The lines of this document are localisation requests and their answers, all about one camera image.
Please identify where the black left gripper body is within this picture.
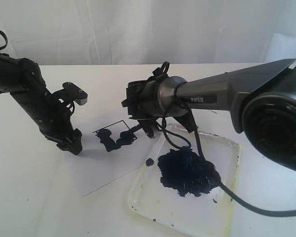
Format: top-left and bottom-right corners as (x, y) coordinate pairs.
(10, 83), (75, 143)

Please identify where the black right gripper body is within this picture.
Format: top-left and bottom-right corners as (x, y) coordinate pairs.
(121, 78), (167, 120)

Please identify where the white curtain backdrop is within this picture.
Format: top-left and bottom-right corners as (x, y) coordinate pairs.
(0, 0), (296, 65)

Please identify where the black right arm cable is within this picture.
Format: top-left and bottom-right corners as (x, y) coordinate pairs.
(151, 61), (296, 218)

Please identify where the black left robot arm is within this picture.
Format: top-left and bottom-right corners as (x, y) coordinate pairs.
(0, 55), (88, 155)

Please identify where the clear plastic paint tray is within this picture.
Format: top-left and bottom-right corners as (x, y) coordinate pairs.
(128, 131), (241, 237)

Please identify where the black paintbrush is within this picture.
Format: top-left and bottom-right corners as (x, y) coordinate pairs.
(117, 125), (141, 145)

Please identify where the white paper with drawn square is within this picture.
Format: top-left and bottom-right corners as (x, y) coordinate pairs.
(61, 95), (159, 197)

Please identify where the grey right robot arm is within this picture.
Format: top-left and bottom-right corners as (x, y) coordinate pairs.
(121, 59), (296, 171)

